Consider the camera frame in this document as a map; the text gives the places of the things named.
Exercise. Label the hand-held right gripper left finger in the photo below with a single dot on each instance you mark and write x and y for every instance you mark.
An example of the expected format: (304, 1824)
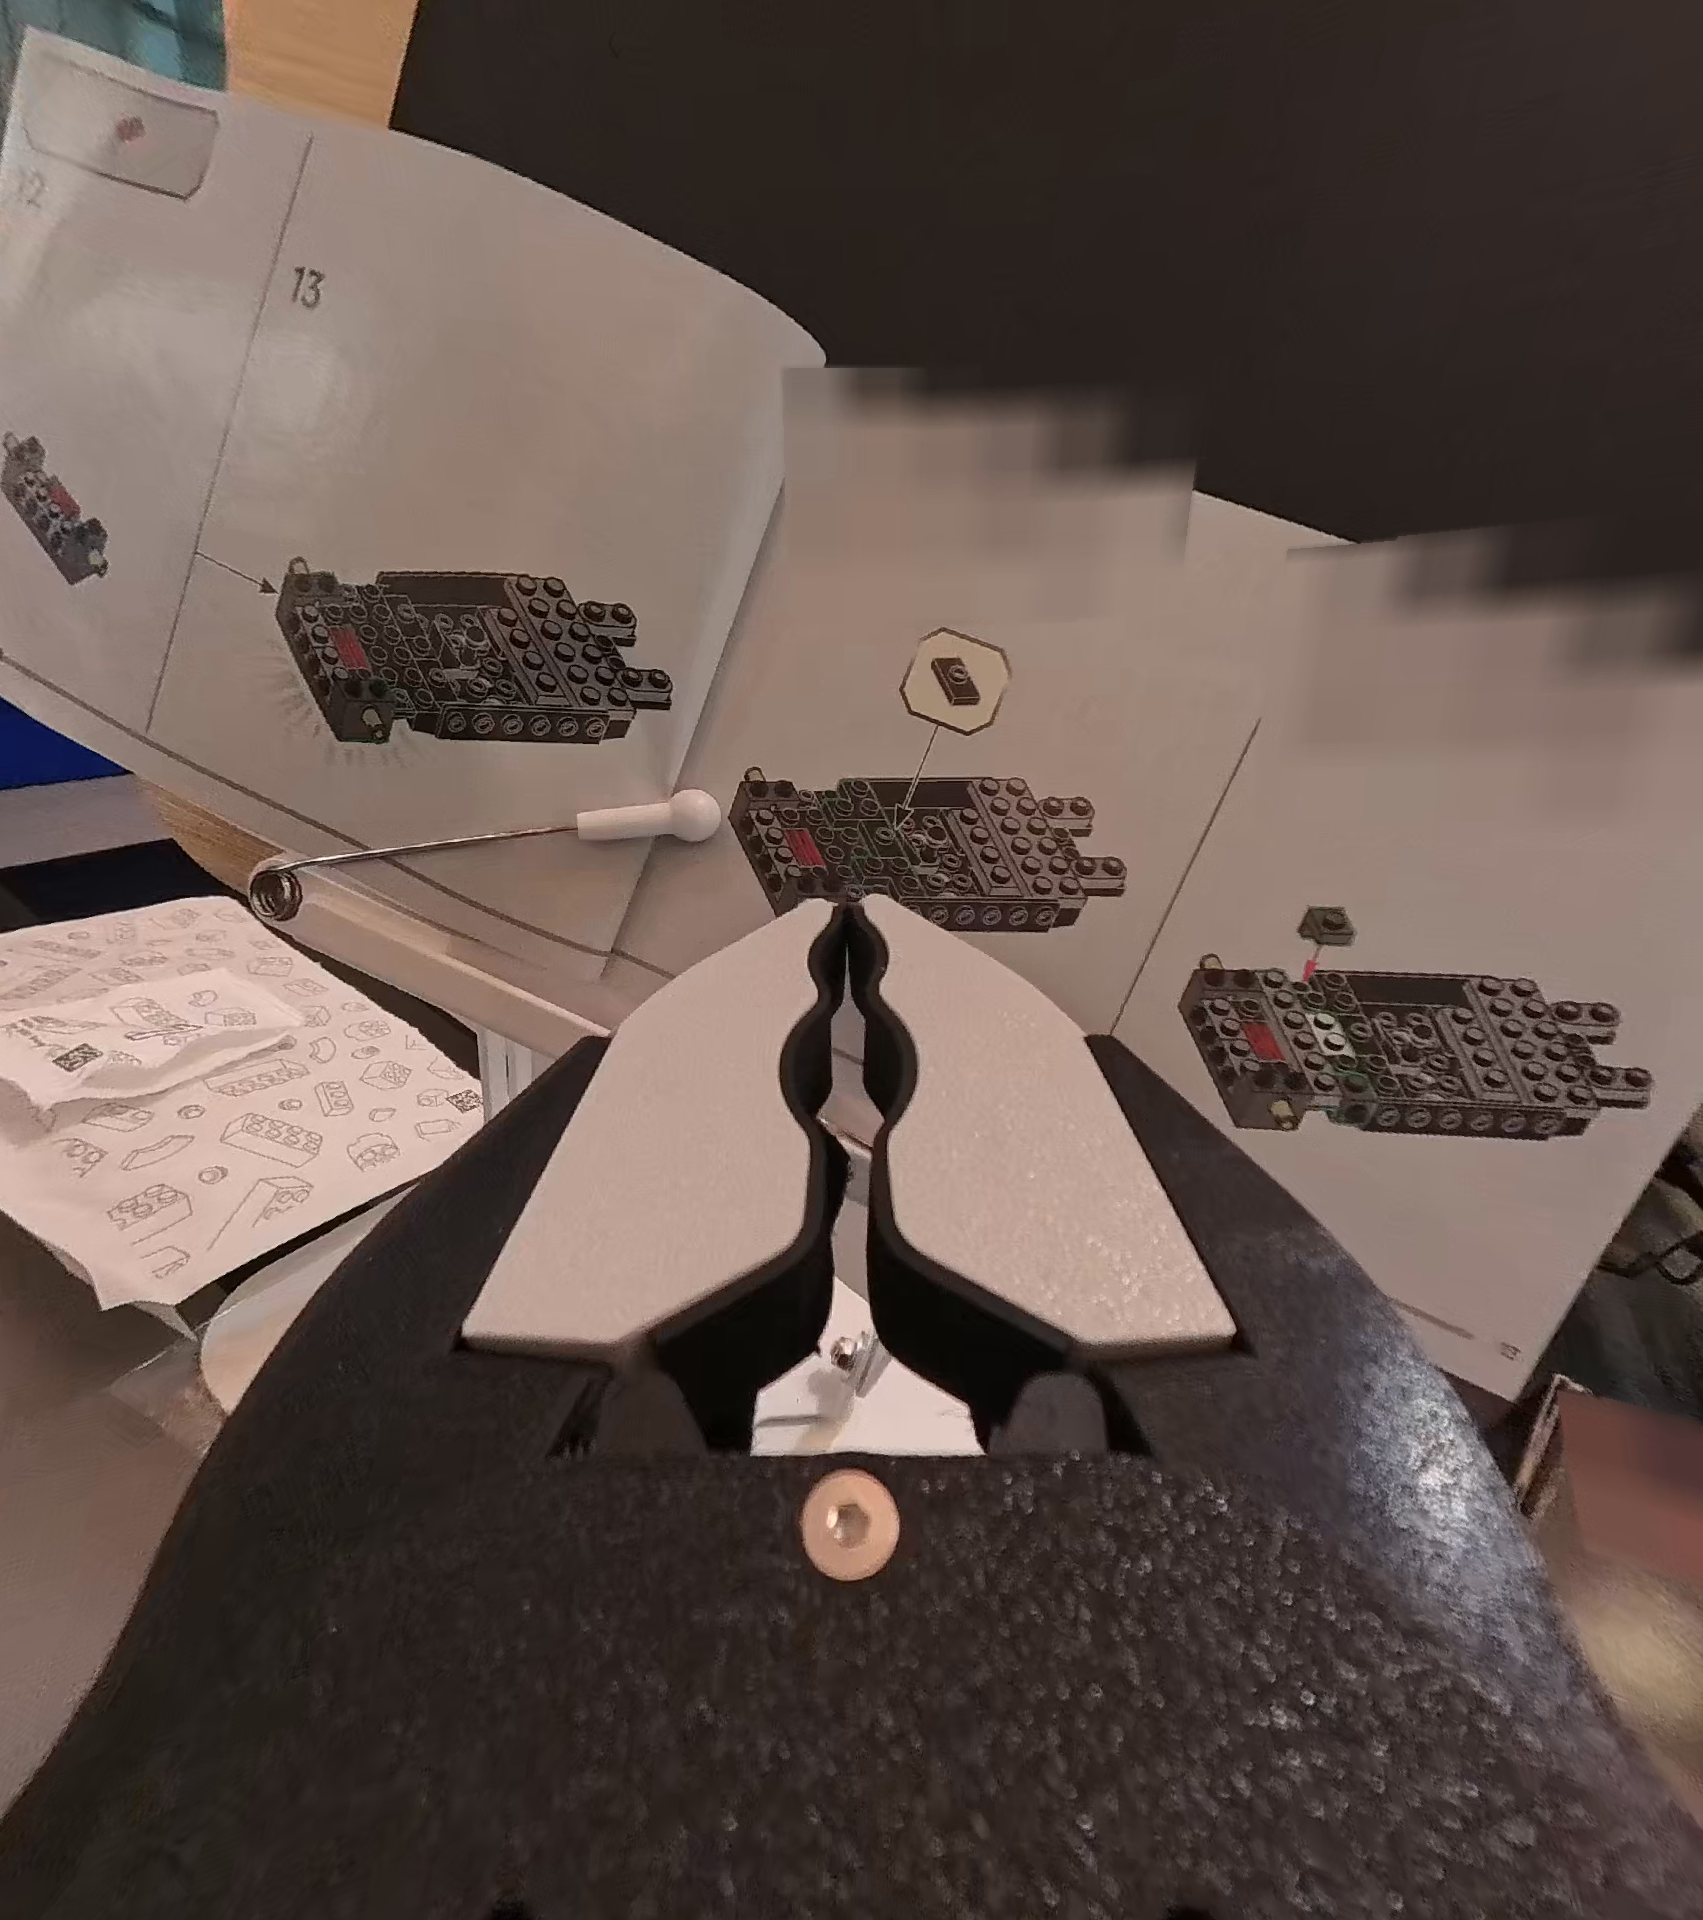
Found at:
(642, 1170)

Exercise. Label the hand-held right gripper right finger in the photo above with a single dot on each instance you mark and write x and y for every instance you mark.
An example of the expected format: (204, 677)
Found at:
(1062, 1170)

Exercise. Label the white printed paper bag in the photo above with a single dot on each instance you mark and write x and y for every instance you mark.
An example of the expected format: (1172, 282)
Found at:
(340, 1111)

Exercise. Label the crumpled white paper slip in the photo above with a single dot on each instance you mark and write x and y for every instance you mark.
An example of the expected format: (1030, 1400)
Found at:
(146, 1050)

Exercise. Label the brick instruction booklet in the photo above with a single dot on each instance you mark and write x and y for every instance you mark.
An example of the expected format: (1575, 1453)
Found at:
(490, 375)

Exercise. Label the black flat panel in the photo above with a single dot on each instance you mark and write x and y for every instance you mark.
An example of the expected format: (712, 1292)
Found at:
(1092, 181)

